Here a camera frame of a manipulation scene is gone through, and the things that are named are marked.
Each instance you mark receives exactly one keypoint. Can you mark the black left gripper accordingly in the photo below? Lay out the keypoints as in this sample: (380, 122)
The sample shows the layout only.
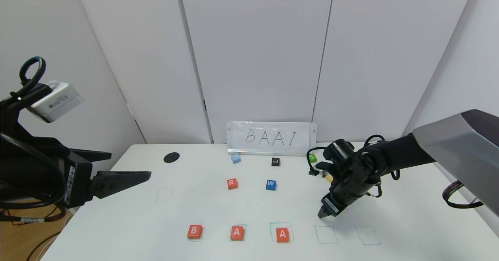
(76, 184)

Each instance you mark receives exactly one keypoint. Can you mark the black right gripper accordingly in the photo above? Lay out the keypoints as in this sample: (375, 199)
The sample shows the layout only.
(330, 206)

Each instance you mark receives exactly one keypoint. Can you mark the orange A letter block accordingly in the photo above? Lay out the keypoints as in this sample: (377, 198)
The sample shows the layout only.
(237, 232)
(282, 234)

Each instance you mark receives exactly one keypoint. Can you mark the orange B letter block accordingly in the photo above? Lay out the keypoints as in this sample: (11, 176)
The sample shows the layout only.
(194, 231)

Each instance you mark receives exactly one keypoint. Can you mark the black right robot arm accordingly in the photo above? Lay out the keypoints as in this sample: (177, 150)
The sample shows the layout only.
(429, 152)

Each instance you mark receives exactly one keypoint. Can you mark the white BAAI sign board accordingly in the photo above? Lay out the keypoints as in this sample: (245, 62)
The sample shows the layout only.
(273, 136)

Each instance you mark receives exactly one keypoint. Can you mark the yellow letter block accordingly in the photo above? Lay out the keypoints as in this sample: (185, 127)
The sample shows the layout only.
(329, 178)

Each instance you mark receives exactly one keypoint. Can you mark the green S letter block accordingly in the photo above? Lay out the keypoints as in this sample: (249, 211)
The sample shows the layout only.
(312, 157)

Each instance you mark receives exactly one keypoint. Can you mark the blue W letter block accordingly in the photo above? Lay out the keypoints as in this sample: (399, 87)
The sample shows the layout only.
(271, 184)

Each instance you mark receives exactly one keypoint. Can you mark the black round table grommet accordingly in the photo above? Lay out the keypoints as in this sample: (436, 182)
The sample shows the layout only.
(171, 157)

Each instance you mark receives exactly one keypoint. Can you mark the black L letter block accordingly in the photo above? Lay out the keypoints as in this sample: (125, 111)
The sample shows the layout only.
(275, 161)

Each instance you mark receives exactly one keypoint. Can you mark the orange R letter block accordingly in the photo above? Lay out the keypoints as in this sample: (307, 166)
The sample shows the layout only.
(232, 183)

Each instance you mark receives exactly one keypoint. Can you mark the light blue letter block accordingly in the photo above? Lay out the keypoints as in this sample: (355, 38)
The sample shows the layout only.
(235, 158)

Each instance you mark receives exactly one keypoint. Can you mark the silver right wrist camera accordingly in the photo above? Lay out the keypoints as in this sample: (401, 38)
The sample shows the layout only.
(325, 167)

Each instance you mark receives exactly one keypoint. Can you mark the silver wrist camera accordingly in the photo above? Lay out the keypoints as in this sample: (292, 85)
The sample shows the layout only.
(325, 167)
(56, 101)

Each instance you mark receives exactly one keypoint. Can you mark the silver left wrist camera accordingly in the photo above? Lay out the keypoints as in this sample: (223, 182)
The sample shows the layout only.
(56, 101)

